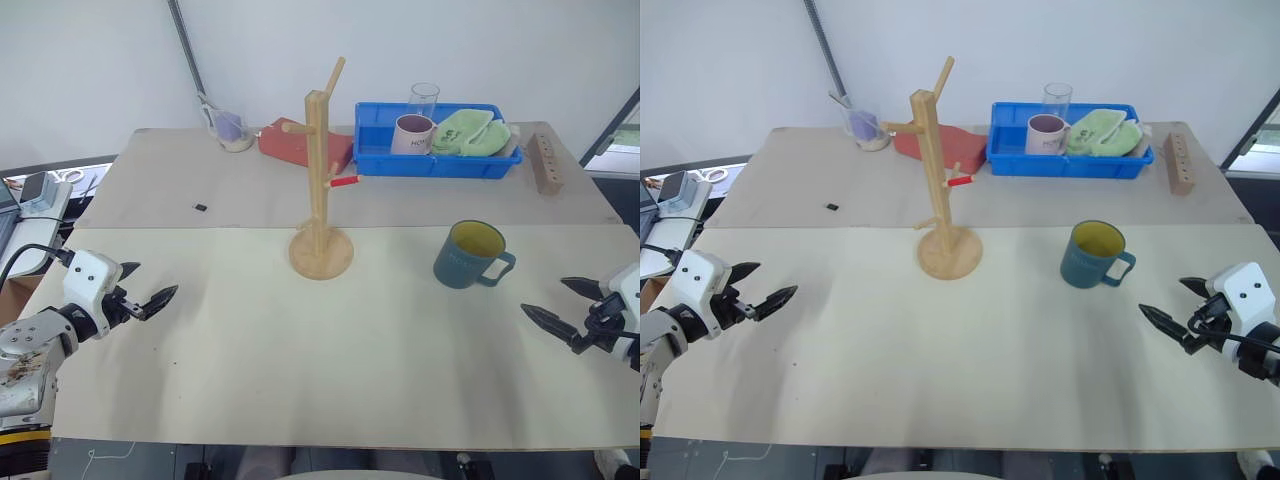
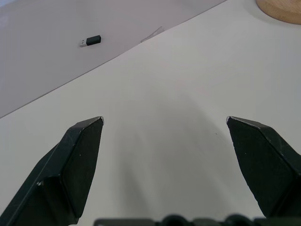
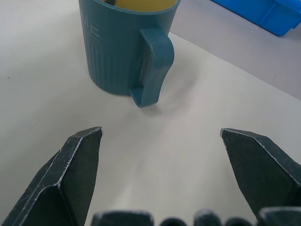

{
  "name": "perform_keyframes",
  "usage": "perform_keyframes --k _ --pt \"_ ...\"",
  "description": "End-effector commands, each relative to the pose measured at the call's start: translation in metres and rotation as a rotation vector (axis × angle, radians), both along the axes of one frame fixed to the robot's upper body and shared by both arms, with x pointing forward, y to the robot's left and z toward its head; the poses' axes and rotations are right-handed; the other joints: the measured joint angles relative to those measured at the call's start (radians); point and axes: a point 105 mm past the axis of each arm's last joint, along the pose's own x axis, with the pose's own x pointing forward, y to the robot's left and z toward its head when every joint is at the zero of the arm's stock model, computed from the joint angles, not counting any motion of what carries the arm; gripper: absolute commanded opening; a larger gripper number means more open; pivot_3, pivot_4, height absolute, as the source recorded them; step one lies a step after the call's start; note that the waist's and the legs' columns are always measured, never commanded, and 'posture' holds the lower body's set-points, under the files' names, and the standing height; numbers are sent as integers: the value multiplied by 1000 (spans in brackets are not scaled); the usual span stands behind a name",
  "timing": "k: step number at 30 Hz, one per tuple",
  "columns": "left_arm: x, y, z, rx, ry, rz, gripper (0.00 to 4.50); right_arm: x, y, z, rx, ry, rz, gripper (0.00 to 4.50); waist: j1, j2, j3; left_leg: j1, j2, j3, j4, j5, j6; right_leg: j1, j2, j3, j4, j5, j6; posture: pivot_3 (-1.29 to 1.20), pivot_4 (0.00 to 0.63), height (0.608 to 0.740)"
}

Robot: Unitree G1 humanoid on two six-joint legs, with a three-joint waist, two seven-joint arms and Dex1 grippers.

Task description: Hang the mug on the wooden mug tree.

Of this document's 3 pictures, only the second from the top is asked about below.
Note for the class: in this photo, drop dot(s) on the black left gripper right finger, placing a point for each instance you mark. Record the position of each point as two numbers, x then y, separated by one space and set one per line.
265 164

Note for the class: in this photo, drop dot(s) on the round wooden object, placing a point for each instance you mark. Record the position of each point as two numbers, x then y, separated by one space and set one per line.
281 10

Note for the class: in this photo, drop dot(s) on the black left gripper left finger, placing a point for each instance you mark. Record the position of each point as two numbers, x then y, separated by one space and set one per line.
70 169

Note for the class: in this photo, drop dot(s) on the black USB dongle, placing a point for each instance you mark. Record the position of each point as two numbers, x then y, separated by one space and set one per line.
90 41

